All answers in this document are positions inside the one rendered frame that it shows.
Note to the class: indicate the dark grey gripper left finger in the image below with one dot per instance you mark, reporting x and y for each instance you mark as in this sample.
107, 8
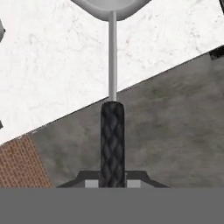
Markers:
87, 178

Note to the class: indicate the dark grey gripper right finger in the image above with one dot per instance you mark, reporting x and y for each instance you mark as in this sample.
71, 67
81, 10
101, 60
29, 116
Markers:
137, 178

